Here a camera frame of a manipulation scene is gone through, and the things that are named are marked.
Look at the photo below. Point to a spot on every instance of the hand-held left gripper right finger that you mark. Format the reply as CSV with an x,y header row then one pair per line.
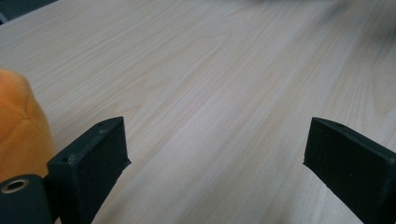
x,y
358,168

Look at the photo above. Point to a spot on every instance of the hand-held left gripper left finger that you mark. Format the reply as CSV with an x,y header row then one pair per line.
x,y
90,168

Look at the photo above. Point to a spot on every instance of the orange plush toy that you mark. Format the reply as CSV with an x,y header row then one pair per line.
x,y
18,133

